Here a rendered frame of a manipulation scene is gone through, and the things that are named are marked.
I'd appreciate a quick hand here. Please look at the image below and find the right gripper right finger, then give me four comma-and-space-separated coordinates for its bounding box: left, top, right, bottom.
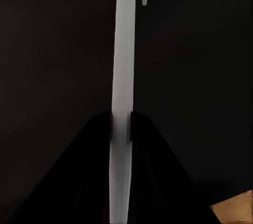
132, 111, 221, 224

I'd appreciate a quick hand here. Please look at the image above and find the pen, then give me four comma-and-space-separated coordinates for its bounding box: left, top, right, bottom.
109, 0, 147, 224

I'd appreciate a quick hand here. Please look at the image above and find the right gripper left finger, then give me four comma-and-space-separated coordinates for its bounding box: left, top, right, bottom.
7, 111, 110, 224

